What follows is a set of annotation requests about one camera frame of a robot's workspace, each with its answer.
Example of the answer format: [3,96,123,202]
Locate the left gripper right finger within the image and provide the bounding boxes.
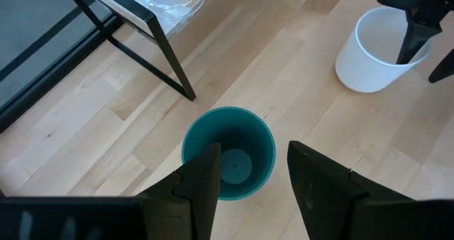
[287,140,414,240]

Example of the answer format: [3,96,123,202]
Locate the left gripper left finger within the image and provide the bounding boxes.
[136,142,223,240]

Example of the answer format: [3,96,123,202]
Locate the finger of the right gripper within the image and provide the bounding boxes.
[396,9,443,65]
[428,49,454,84]

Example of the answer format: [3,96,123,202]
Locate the white mug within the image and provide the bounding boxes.
[335,7,436,94]

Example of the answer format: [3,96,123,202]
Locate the teal green cup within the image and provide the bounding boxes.
[181,106,277,201]

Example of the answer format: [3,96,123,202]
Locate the wooden shelf black metal legs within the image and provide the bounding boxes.
[60,0,219,102]

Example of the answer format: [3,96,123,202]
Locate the black metal table frame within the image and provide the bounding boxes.
[0,0,123,134]

